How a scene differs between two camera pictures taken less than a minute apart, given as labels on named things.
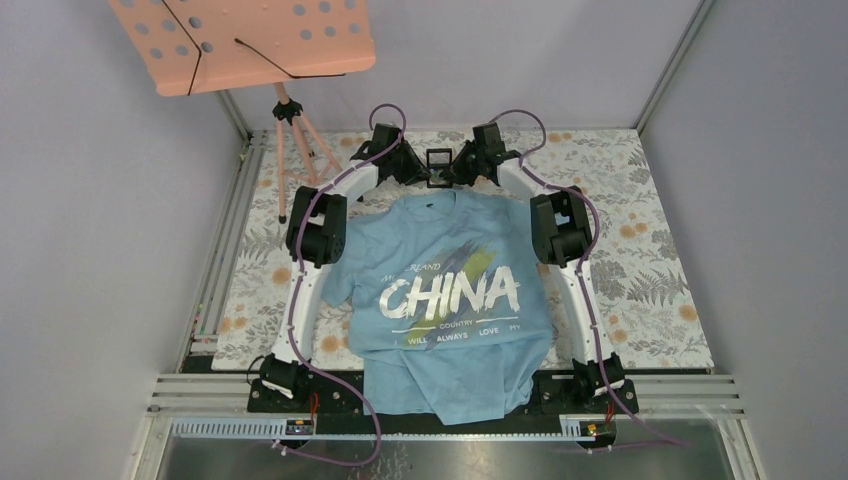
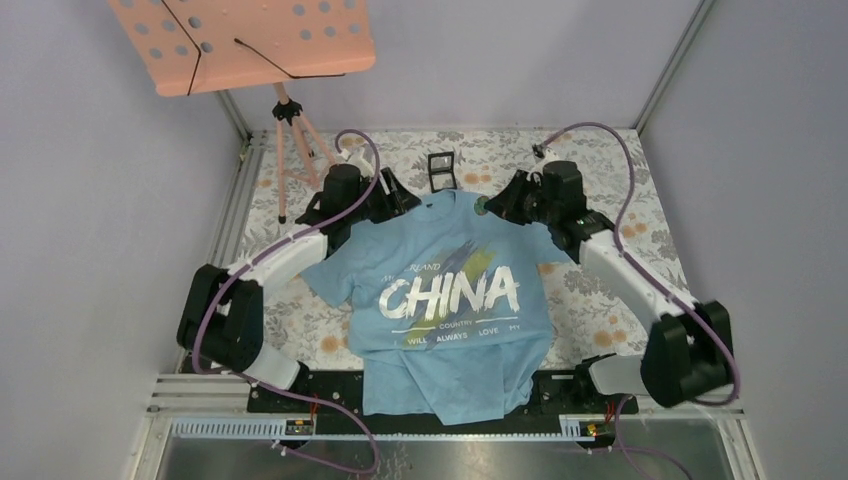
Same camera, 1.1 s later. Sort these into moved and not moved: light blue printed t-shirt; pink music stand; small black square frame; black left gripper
Moved: black left gripper
Not moved: light blue printed t-shirt; small black square frame; pink music stand
